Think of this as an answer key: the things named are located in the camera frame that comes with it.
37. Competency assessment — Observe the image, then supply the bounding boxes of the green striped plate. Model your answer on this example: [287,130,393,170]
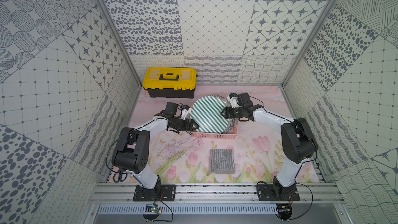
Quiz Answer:
[189,96,231,134]

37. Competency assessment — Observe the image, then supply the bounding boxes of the grey wiping cloth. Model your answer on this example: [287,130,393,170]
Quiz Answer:
[207,149,235,175]

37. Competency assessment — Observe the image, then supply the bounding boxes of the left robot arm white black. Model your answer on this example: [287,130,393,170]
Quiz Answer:
[111,102,200,190]

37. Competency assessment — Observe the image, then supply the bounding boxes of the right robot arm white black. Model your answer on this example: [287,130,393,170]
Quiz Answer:
[221,92,318,195]

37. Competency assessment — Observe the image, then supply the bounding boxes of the pink perforated basket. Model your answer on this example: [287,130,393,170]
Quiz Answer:
[192,119,238,140]

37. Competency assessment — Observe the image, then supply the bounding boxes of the yellow black toolbox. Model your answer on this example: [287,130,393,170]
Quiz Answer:
[143,67,197,99]

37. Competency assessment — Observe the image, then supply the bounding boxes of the small circuit board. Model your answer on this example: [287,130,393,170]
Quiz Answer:
[143,204,162,222]

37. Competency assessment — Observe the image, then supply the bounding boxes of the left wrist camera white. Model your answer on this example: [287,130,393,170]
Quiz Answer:
[180,105,191,120]

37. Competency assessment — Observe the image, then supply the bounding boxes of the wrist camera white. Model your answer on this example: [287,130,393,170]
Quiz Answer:
[180,105,191,120]
[228,93,240,108]

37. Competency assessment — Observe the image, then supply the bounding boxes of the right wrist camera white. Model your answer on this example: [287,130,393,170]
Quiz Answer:
[228,93,240,108]

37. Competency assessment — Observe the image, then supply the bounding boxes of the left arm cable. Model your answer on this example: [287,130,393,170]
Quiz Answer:
[167,102,195,134]

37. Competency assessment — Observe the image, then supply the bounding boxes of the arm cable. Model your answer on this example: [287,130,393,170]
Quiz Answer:
[248,95,299,125]
[167,102,195,134]

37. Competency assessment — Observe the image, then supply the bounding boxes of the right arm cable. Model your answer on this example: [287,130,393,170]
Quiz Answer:
[248,95,299,125]

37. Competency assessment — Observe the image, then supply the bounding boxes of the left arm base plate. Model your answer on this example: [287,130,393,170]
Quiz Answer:
[133,185,176,202]

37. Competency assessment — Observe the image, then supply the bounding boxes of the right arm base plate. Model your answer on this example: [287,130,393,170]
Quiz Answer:
[256,183,300,202]

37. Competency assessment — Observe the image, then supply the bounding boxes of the aluminium mounting rail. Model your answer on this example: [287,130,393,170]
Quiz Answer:
[88,183,344,204]

